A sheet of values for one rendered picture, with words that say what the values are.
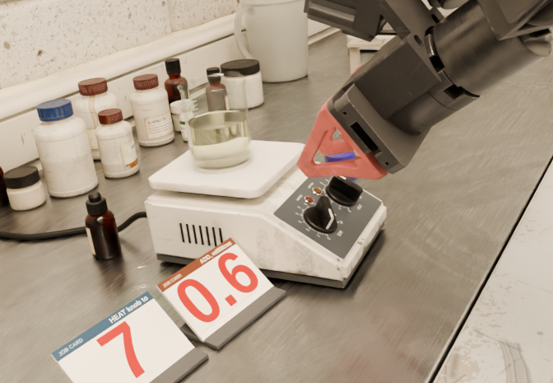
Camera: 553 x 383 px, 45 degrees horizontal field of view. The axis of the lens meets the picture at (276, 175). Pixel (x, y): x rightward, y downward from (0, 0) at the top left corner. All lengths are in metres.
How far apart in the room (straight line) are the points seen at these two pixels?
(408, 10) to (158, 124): 0.59
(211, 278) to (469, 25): 0.29
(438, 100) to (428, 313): 0.19
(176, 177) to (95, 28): 0.53
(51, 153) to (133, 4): 0.41
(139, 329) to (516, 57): 0.33
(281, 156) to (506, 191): 0.26
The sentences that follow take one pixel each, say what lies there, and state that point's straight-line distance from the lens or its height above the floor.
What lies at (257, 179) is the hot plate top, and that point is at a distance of 0.59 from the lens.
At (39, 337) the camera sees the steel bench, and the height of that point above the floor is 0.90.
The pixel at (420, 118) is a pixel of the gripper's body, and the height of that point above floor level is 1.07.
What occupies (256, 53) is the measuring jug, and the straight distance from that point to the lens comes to 1.27.
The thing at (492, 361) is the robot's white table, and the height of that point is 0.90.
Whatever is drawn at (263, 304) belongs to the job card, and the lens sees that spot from 0.57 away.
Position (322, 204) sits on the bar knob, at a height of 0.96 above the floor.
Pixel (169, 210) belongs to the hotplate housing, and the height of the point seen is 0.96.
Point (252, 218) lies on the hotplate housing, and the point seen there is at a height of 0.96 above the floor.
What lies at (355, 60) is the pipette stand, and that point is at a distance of 0.95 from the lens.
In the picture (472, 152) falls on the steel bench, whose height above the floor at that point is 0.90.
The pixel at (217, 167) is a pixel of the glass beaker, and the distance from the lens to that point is 0.62.
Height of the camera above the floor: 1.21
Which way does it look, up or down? 22 degrees down
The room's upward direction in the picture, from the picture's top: 6 degrees counter-clockwise
